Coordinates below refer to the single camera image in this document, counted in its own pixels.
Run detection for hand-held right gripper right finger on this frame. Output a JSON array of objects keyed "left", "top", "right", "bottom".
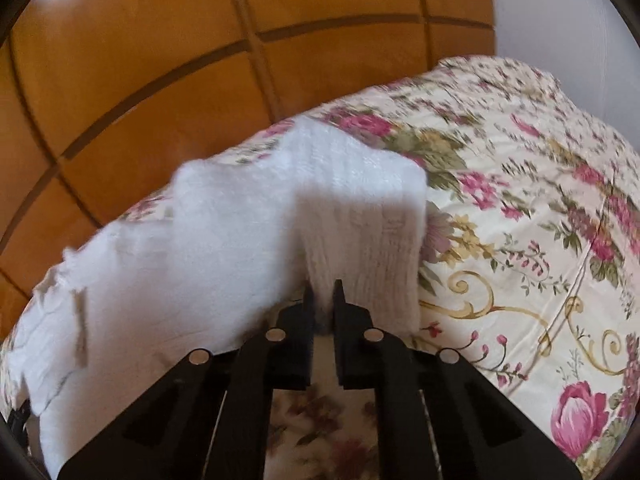
[{"left": 332, "top": 280, "right": 584, "bottom": 480}]

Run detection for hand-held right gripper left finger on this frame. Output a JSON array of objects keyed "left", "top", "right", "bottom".
[{"left": 57, "top": 280, "right": 316, "bottom": 480}]

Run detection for white knitted sweater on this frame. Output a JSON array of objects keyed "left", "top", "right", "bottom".
[{"left": 20, "top": 116, "right": 428, "bottom": 476}]

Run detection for floral bedspread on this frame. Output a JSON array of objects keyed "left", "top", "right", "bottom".
[{"left": 0, "top": 56, "right": 640, "bottom": 480}]

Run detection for wooden panelled wardrobe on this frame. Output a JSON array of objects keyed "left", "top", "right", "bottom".
[{"left": 0, "top": 0, "right": 497, "bottom": 346}]

